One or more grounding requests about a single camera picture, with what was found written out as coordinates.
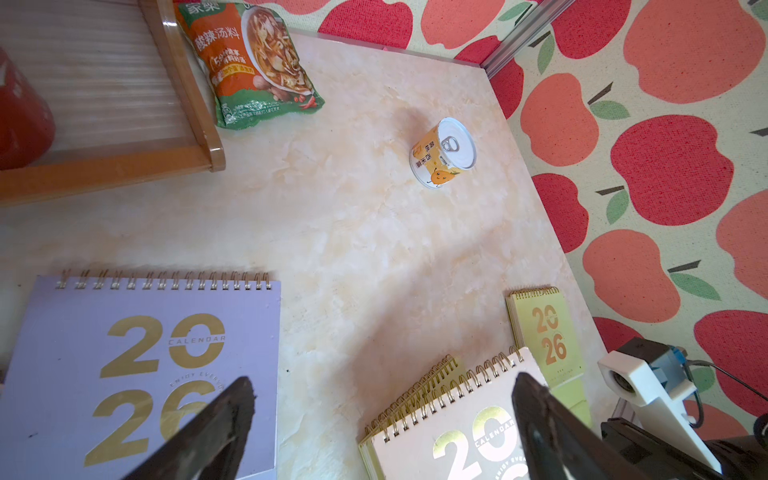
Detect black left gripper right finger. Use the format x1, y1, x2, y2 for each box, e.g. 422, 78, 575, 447
511, 372, 647, 479

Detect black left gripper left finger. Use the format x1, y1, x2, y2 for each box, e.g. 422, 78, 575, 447
126, 376, 256, 480

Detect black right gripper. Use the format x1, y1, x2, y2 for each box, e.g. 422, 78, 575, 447
601, 418, 767, 479

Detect pink calendar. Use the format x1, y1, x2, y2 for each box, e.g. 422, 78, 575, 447
359, 347, 546, 479

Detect green calendar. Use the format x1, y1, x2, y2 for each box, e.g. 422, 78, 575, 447
506, 287, 593, 428
358, 355, 464, 479

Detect purple calendar centre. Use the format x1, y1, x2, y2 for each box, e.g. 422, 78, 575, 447
1, 273, 281, 479

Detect small yellow pull-tab can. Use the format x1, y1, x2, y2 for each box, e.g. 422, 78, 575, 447
409, 117, 477, 189

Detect wooden three-tier shelf rack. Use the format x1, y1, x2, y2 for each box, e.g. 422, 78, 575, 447
1, 1, 226, 206

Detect red soda can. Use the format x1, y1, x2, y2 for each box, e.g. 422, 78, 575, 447
0, 49, 56, 170

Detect green orange snack packet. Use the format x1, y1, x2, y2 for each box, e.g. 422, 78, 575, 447
173, 1, 325, 130

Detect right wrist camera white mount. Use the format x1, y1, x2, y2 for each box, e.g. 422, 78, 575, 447
598, 337, 722, 472

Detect right aluminium corner post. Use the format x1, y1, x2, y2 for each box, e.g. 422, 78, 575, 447
481, 0, 574, 79

